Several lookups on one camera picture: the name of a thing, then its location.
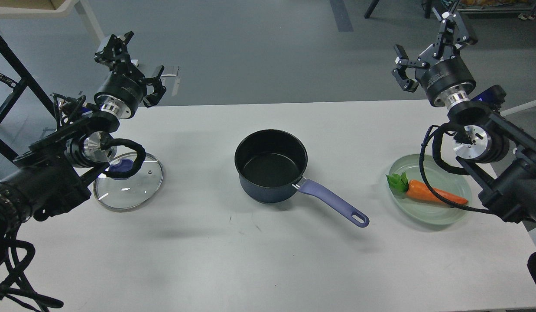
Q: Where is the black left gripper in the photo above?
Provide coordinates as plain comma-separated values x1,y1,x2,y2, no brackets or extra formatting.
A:
94,31,167,119

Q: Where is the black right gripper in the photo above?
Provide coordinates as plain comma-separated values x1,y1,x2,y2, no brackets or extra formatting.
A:
391,10,478,108

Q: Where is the glass pot lid purple knob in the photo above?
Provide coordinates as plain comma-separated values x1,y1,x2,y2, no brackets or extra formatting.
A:
93,152,164,213

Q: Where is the dark blue saucepan purple handle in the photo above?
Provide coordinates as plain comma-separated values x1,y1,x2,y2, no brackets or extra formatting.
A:
234,129,370,228

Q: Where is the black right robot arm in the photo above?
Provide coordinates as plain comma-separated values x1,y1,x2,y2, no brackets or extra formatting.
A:
392,6,536,223

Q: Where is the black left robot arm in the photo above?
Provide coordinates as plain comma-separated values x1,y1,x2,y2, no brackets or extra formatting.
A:
0,31,166,312

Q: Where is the metal wheeled cart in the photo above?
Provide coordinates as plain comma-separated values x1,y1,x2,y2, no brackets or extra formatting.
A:
439,0,536,20

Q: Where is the white chair base leg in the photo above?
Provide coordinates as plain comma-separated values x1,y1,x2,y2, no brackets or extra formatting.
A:
500,100,536,117

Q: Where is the orange toy carrot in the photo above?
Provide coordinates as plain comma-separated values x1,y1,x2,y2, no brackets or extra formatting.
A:
385,172,469,205

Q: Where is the pale green glass plate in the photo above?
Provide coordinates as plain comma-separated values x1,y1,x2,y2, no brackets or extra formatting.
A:
388,154,472,226

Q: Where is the white table frame leg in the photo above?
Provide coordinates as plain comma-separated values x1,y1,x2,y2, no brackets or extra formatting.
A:
0,0,109,48

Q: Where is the black metal shelf frame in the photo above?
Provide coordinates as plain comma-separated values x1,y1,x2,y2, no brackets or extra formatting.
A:
0,35,55,162

